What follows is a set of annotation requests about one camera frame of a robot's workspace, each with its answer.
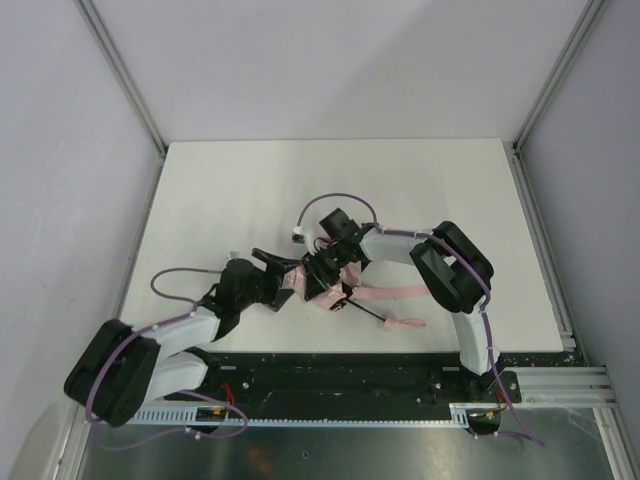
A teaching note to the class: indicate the right aluminium corner post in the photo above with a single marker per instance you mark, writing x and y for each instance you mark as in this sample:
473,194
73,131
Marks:
571,50

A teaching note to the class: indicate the aluminium frame rail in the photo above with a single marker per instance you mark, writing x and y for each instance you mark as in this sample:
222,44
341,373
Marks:
565,387

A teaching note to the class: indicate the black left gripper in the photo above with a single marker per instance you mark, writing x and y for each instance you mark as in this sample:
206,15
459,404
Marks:
272,288

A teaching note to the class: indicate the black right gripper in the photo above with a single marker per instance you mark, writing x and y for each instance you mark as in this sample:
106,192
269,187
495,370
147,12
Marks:
319,267

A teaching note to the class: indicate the aluminium corner post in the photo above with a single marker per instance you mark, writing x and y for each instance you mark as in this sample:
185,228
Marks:
111,53
571,50

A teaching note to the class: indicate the pink and black folding umbrella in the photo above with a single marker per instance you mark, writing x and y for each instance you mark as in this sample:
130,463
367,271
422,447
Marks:
350,290

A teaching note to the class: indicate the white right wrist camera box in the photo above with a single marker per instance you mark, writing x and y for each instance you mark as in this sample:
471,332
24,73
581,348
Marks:
301,236

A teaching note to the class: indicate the left aluminium corner post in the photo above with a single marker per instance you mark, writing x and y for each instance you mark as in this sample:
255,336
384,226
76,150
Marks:
111,53

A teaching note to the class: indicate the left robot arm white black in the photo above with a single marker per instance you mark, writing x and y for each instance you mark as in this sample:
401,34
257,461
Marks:
124,367

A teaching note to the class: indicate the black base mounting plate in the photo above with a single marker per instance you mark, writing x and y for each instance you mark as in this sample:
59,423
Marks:
388,383

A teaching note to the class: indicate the grey slotted cable duct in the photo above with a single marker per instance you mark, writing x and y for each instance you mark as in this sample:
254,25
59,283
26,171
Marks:
201,415

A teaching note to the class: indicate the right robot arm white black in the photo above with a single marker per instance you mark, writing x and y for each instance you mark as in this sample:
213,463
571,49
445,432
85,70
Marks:
454,271

